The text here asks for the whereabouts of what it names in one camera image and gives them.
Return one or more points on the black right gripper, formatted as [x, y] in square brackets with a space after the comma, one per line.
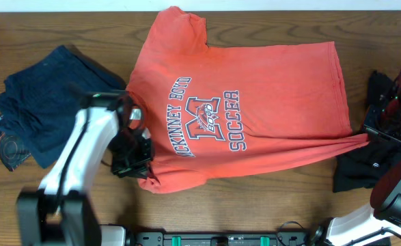
[371, 127]

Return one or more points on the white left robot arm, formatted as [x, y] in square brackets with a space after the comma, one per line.
[59, 211]

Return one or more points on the orange soccer t-shirt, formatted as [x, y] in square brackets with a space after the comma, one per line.
[227, 112]

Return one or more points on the black garment with white logos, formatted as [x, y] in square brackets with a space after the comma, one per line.
[364, 167]

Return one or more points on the folded navy blue garment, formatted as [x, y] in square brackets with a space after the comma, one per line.
[39, 103]

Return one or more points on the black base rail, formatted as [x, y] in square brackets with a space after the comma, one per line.
[287, 238]

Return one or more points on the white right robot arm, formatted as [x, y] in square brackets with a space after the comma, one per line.
[379, 219]

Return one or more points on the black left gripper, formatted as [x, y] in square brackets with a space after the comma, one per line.
[141, 165]

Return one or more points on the dark garment with orange print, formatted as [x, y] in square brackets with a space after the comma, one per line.
[12, 150]

